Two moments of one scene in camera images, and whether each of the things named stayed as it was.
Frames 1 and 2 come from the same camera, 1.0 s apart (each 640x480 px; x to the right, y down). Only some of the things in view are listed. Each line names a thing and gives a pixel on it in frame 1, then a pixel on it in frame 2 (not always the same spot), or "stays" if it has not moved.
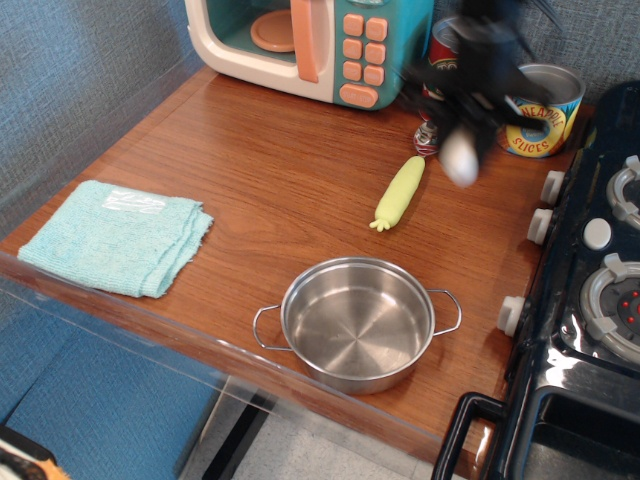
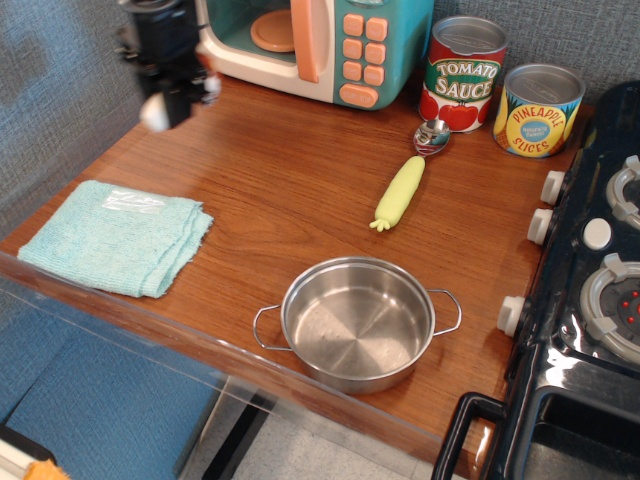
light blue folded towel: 118,238 stays
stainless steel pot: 357,324 stays
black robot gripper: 481,74 -> 165,41
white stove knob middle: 539,225 stays
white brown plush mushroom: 459,155 -> 154,113
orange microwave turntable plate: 274,30 stays
